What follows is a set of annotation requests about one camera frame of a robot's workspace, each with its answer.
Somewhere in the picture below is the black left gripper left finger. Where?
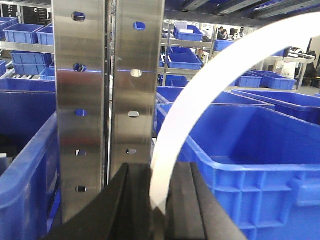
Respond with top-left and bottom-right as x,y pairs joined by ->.
45,163 -> 153,240

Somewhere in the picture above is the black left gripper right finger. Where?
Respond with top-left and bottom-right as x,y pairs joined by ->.
165,162 -> 246,240

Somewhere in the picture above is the white ring pipe clamp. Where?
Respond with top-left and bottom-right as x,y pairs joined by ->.
149,12 -> 320,214

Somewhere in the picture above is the large blue target bin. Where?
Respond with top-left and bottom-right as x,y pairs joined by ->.
154,103 -> 320,240

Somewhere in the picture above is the blue bin left foreground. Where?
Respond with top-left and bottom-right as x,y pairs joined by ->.
0,78 -> 60,240

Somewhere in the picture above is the steel perforated rack post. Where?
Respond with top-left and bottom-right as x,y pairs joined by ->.
52,0 -> 165,223

